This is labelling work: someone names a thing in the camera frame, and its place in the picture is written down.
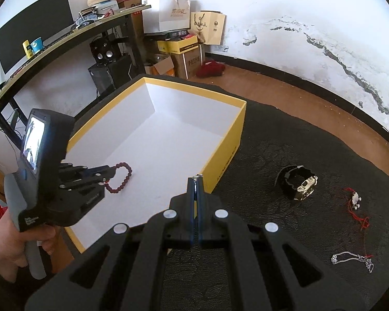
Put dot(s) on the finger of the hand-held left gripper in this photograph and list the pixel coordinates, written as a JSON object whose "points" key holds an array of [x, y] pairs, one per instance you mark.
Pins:
{"points": [[90, 182], [97, 170]]}

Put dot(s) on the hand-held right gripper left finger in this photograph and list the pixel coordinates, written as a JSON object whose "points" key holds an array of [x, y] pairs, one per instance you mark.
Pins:
{"points": [[191, 207]]}

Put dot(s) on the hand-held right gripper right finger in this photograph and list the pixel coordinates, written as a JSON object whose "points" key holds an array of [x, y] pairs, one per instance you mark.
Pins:
{"points": [[201, 207]]}

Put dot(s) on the yellow cardboard box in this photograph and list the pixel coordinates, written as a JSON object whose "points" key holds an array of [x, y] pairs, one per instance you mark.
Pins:
{"points": [[168, 136]]}

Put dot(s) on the black and gold watch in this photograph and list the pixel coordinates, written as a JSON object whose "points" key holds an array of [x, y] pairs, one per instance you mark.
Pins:
{"points": [[298, 184]]}

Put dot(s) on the person's left hand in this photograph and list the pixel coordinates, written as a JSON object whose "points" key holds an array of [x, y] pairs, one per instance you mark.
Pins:
{"points": [[9, 249]]}

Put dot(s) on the black computer tower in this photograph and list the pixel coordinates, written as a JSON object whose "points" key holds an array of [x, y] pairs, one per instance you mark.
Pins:
{"points": [[112, 74]]}

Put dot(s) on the yellow container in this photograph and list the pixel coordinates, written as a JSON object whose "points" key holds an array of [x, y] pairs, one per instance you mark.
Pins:
{"points": [[26, 49]]}

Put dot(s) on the curved black desk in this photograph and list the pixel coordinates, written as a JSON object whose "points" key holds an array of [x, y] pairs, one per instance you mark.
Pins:
{"points": [[52, 46]]}

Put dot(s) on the dark patterned mat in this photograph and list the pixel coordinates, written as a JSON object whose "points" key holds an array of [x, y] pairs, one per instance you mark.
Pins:
{"points": [[278, 129]]}

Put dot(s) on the blue cup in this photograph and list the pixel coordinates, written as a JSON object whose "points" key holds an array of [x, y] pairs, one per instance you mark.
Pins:
{"points": [[37, 45]]}

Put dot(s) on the black speaker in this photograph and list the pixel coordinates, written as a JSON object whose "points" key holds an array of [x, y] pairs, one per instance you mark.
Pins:
{"points": [[104, 51]]}

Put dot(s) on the small open cardboard box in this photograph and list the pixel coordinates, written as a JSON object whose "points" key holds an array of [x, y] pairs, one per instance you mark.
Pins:
{"points": [[160, 68]]}

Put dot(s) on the black computer monitor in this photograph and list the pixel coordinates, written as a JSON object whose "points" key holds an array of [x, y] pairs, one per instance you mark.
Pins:
{"points": [[32, 26]]}

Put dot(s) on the red cloth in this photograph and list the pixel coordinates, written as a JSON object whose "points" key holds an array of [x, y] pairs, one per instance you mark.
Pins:
{"points": [[210, 69]]}

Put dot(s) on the yellow flat carton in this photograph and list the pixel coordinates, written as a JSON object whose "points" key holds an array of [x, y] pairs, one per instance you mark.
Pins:
{"points": [[178, 46]]}

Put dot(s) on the tall brown cardboard box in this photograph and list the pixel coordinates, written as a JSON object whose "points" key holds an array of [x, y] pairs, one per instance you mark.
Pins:
{"points": [[136, 19]]}

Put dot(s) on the white shopping bag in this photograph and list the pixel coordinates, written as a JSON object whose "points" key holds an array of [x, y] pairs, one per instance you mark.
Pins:
{"points": [[167, 14]]}

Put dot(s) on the beige paper bag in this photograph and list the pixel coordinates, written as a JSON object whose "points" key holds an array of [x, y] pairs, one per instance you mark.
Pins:
{"points": [[209, 27]]}

